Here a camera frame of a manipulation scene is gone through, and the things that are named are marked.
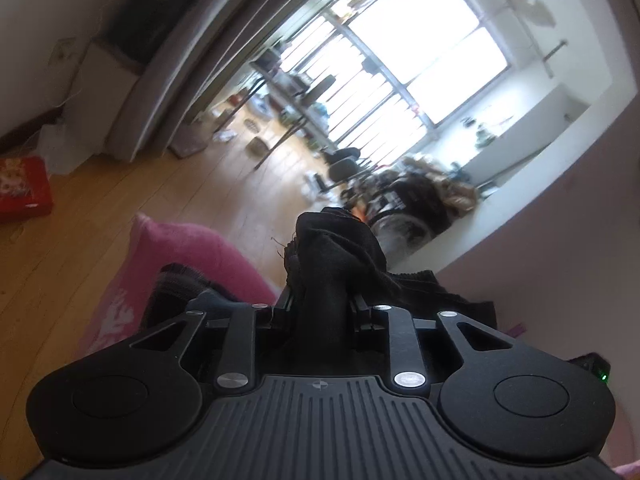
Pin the large bright window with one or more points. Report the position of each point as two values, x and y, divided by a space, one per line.
425 35

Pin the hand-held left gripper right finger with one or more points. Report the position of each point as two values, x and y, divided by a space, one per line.
400 335

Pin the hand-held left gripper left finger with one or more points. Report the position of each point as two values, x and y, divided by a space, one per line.
245 332

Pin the dark blue printed bag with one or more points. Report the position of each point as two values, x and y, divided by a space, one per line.
145 20

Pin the black wheelchair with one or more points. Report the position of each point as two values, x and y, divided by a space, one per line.
405 200

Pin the metal leg table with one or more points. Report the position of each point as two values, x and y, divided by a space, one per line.
295 105

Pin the white counter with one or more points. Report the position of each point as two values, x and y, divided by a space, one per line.
525 135

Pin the white cabinet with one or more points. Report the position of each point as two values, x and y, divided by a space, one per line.
105 90

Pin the pink floral blanket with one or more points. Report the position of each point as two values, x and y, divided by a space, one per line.
190 245

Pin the red printed box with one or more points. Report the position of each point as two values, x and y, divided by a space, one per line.
25 187

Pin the grey curtain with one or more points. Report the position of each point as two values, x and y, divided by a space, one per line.
165 85

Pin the dark grey pants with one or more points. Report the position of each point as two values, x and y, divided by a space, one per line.
325 270

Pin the beige jacket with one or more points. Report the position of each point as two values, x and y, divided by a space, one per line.
455 192

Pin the white plastic bag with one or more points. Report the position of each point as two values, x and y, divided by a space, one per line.
62 147

